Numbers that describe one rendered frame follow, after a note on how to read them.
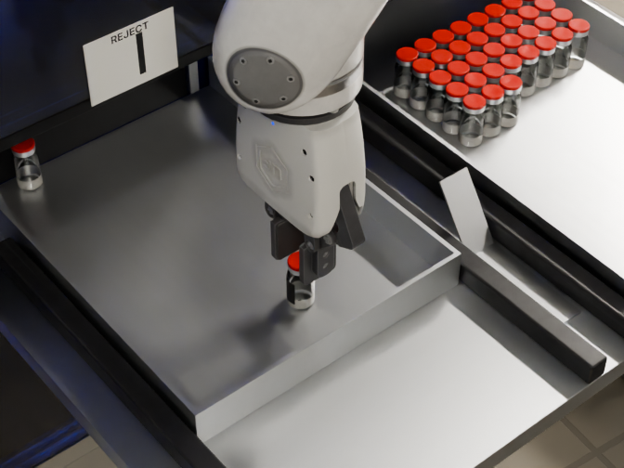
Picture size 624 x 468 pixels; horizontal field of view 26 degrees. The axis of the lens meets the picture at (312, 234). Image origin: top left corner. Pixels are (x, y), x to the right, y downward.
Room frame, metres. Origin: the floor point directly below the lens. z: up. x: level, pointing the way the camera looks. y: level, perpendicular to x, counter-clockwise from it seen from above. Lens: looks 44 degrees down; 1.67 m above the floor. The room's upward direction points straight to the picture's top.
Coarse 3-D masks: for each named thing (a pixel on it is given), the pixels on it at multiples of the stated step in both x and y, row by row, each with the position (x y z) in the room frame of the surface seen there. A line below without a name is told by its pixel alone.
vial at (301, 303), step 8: (288, 272) 0.74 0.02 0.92; (296, 272) 0.74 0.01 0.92; (288, 280) 0.74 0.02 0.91; (296, 280) 0.74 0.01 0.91; (296, 288) 0.73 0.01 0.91; (304, 288) 0.73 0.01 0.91; (312, 288) 0.74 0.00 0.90; (296, 296) 0.73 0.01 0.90; (304, 296) 0.73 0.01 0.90; (312, 296) 0.74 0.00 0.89; (296, 304) 0.73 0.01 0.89; (304, 304) 0.73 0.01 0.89; (312, 304) 0.74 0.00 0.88
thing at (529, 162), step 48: (576, 0) 1.13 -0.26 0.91; (384, 96) 1.01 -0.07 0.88; (528, 96) 1.01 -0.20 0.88; (576, 96) 1.01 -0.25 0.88; (432, 144) 0.91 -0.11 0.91; (480, 144) 0.94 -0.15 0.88; (528, 144) 0.94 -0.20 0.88; (576, 144) 0.94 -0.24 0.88; (528, 192) 0.87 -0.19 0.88; (576, 192) 0.87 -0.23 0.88; (576, 240) 0.78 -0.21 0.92
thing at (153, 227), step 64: (128, 128) 0.96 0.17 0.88; (192, 128) 0.96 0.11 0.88; (0, 192) 0.87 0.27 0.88; (64, 192) 0.87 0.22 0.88; (128, 192) 0.87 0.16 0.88; (192, 192) 0.87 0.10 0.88; (64, 256) 0.80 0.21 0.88; (128, 256) 0.80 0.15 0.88; (192, 256) 0.80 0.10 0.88; (256, 256) 0.80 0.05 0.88; (384, 256) 0.80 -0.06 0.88; (448, 256) 0.76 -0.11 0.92; (128, 320) 0.72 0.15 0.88; (192, 320) 0.72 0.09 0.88; (256, 320) 0.72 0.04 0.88; (320, 320) 0.72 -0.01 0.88; (384, 320) 0.72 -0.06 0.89; (192, 384) 0.66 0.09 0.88; (256, 384) 0.64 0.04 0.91
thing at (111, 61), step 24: (144, 24) 0.89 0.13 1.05; (168, 24) 0.91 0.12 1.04; (96, 48) 0.86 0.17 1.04; (120, 48) 0.88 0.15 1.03; (144, 48) 0.89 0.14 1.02; (168, 48) 0.91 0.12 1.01; (96, 72) 0.86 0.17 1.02; (120, 72) 0.88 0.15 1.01; (144, 72) 0.89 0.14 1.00; (96, 96) 0.86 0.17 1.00
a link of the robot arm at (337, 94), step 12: (360, 72) 0.73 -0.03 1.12; (336, 84) 0.71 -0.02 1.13; (348, 84) 0.72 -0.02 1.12; (360, 84) 0.73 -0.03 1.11; (324, 96) 0.71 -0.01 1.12; (336, 96) 0.71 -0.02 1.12; (348, 96) 0.72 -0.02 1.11; (300, 108) 0.70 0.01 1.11; (312, 108) 0.70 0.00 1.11; (324, 108) 0.71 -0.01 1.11; (336, 108) 0.71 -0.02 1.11
